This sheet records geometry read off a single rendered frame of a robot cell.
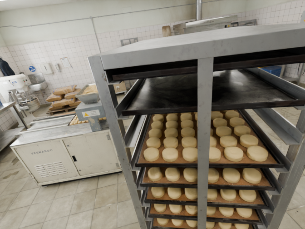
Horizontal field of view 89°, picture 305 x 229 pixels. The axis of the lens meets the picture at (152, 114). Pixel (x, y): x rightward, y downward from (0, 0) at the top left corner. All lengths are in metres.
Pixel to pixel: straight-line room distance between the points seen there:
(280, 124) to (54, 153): 2.41
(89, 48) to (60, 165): 4.30
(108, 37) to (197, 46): 5.68
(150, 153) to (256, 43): 0.38
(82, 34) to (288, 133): 5.91
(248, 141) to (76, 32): 5.89
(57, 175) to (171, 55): 2.62
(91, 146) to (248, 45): 2.14
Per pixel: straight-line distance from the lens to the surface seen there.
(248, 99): 0.45
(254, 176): 0.59
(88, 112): 2.01
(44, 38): 6.39
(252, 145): 0.57
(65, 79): 6.41
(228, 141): 0.55
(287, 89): 0.51
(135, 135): 0.48
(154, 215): 0.72
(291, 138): 0.50
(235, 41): 0.34
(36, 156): 2.65
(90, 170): 2.59
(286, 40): 0.37
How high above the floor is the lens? 1.84
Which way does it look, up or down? 27 degrees down
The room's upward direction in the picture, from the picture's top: 9 degrees counter-clockwise
